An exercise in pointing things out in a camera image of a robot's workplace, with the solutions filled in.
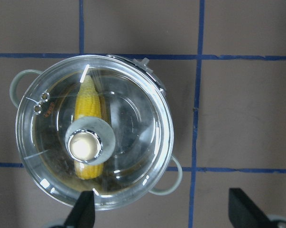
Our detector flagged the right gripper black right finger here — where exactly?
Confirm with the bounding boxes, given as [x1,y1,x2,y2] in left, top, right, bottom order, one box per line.
[228,188,273,228]

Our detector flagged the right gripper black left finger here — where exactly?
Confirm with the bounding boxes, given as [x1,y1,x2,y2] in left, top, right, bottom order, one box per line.
[64,191,95,228]

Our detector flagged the glass pot lid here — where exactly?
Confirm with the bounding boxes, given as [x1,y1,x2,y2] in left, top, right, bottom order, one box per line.
[15,54,175,211]

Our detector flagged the yellow corn cob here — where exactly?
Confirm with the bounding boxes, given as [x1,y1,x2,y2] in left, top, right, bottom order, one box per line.
[74,76,104,180]

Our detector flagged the pale green steel pot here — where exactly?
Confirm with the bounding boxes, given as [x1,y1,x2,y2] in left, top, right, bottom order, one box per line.
[9,54,183,211]

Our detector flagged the brown paper table mat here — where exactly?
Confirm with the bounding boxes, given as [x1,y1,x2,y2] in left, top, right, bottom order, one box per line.
[0,0,286,228]

